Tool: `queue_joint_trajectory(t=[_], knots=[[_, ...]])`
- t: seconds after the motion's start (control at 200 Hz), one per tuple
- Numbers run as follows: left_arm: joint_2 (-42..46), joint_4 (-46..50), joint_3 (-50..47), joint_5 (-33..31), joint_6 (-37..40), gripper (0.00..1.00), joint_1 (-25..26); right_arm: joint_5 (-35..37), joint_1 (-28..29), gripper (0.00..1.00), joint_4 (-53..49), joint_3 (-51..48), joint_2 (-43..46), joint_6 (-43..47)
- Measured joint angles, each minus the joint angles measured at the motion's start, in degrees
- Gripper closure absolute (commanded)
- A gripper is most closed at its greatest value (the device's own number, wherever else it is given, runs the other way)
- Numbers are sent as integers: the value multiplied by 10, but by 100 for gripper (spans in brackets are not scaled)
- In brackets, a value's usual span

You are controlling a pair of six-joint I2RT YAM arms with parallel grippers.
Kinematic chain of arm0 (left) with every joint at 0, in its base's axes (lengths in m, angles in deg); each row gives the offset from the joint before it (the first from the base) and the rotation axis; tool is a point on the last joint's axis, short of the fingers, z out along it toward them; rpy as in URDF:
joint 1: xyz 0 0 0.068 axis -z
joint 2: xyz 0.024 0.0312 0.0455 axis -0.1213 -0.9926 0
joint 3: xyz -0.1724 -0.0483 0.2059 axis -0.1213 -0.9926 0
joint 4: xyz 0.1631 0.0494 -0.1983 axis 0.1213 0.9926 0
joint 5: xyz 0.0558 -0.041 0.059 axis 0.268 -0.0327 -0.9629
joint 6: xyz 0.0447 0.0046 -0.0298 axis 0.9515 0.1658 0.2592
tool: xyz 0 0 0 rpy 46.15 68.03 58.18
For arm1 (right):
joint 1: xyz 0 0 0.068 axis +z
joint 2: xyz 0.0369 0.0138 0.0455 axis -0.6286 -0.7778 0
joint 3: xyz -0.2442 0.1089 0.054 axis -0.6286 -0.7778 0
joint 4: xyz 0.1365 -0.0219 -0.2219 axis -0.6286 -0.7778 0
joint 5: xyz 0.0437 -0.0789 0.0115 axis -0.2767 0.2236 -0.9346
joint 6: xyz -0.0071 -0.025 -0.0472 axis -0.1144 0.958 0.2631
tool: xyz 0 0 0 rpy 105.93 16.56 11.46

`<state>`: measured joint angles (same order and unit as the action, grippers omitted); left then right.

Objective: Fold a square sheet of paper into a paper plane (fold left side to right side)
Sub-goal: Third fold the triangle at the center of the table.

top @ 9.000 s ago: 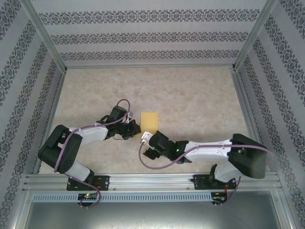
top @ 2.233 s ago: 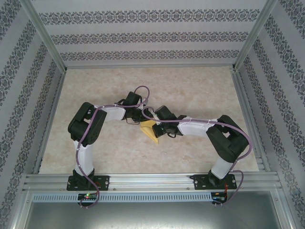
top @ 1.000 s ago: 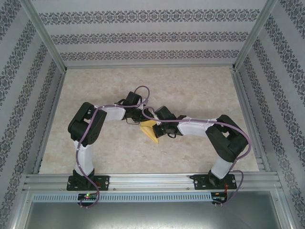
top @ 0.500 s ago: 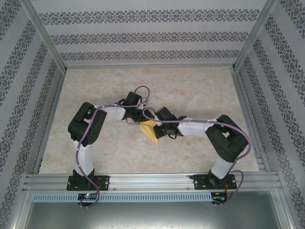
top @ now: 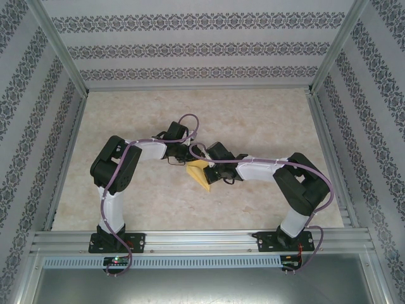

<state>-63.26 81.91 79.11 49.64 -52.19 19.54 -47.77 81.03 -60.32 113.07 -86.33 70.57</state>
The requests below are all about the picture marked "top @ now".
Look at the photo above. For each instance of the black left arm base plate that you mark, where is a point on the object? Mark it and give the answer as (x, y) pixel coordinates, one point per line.
(139, 243)

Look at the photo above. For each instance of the aluminium cross rail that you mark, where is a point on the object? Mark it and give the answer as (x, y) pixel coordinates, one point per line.
(199, 88)

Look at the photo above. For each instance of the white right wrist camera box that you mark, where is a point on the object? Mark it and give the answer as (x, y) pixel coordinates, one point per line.
(207, 156)

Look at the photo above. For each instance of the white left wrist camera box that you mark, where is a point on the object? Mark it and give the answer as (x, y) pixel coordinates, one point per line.
(191, 141)

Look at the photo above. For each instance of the aluminium mounting rail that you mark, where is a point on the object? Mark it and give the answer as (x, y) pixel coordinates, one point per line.
(202, 240)

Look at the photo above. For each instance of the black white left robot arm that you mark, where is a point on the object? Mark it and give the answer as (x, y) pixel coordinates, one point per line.
(114, 171)

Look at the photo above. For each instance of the aluminium side rail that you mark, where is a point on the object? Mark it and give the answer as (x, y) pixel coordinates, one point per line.
(74, 133)
(323, 133)

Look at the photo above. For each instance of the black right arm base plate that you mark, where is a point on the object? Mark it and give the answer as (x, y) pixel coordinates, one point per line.
(264, 243)

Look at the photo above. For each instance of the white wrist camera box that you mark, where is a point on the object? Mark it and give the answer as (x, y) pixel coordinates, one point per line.
(207, 156)
(191, 141)

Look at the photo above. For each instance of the aluminium frame leg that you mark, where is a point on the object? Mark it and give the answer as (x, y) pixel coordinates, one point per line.
(381, 278)
(27, 278)

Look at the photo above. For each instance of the aluminium frame post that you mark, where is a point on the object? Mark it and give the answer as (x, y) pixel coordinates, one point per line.
(339, 47)
(58, 47)

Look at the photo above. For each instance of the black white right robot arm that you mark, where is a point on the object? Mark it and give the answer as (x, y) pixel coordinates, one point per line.
(300, 187)

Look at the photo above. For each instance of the yellow paper sheet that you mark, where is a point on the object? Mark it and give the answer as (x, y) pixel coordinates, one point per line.
(196, 172)

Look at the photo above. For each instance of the grey metal sheet panel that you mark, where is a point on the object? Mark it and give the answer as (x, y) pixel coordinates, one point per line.
(202, 288)

